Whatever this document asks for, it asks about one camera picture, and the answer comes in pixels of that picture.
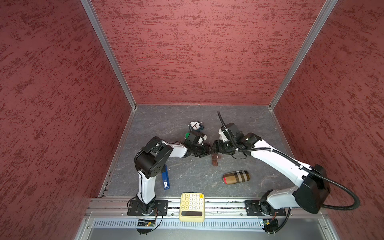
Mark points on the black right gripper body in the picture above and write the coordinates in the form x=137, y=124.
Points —
x=227, y=147

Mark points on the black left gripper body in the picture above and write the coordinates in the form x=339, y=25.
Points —
x=200, y=150

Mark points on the brown weekly pill organizer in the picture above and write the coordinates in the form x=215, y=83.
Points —
x=215, y=160

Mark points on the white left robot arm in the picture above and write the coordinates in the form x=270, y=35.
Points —
x=151, y=160

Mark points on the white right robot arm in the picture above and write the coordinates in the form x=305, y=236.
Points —
x=309, y=192

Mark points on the teal dial kitchen scale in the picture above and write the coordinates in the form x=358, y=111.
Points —
x=196, y=126

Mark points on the plaid checkered pouch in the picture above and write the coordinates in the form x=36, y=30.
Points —
x=236, y=177

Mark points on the yellow calculator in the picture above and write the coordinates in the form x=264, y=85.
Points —
x=192, y=207

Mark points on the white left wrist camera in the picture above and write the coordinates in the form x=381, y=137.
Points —
x=202, y=138

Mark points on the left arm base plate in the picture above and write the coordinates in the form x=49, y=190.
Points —
x=135, y=207

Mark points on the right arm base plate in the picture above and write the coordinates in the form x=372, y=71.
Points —
x=255, y=207

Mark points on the aluminium corner post right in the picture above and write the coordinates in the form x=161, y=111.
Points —
x=317, y=26

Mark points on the aluminium corner post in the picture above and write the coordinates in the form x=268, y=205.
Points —
x=317, y=26
x=92, y=15

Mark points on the aluminium corner post left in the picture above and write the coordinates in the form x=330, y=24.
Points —
x=92, y=15

